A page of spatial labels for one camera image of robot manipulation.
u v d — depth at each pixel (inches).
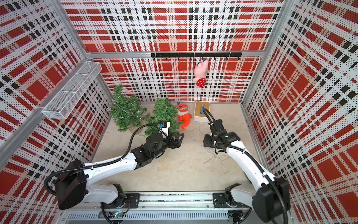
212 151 27.4
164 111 30.8
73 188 15.8
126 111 31.8
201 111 44.0
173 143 27.1
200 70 36.5
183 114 40.8
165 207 28.9
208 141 28.5
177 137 27.6
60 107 27.1
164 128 27.0
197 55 35.0
